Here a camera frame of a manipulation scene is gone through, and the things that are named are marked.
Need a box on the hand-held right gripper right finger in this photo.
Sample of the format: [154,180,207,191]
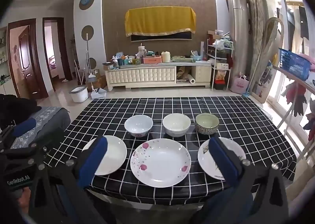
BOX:
[189,137,290,224]

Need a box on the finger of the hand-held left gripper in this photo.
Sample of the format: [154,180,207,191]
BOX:
[0,117,38,141]
[0,127,65,163]

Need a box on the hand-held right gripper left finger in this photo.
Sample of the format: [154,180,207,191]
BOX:
[27,136,108,224]

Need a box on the white plate with grey print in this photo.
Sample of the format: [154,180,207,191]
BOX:
[197,137,246,180]

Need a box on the plain white plate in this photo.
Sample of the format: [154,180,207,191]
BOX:
[82,135,127,176]

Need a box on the green patterned bowl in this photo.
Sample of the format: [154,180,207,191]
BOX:
[195,113,219,134]

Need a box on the white bowl with pink flower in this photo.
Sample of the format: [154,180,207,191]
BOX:
[124,115,153,137]

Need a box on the plain white bowl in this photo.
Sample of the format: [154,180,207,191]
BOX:
[162,113,191,137]

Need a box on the large pink floral plate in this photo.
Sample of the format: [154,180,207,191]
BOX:
[130,138,192,187]

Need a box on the person's left hand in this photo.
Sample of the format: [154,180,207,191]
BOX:
[13,186,32,201]

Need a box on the dark cloth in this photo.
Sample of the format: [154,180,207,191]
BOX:
[0,93,42,128]

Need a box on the blue-grey floral sofa cover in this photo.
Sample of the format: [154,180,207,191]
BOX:
[10,106,72,152]

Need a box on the white mop bucket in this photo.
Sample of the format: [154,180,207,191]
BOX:
[69,86,88,103]

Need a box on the brown wooden door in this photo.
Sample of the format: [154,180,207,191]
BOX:
[7,19,48,99]

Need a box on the white dustpan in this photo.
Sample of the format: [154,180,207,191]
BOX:
[91,84,107,99]

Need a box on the black checked tablecloth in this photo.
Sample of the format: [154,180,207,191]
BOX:
[47,97,297,206]

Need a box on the cardboard box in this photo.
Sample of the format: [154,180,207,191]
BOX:
[95,76,107,89]

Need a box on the pink bag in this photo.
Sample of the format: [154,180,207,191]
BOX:
[231,74,249,94]

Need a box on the white drying rack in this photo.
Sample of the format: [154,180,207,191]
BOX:
[271,65,315,165]

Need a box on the white mop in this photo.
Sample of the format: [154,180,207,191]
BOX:
[84,33,97,83]

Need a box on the cream television cabinet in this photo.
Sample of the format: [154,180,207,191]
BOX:
[105,63,212,92]

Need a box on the white metal shelf rack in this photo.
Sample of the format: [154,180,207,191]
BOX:
[206,38,233,91]

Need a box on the orange box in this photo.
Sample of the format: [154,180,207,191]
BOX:
[143,56,162,64]

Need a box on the tall cylindrical air conditioner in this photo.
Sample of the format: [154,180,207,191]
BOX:
[228,0,249,94]

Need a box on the blue plastic basket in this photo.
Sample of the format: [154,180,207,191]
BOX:
[278,48,311,81]

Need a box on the beige patterned curtain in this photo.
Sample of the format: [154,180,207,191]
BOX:
[241,0,267,92]

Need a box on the yellow television cover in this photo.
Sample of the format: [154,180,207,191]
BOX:
[125,7,196,37]

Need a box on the wall television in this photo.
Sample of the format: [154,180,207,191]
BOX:
[130,30,193,42]

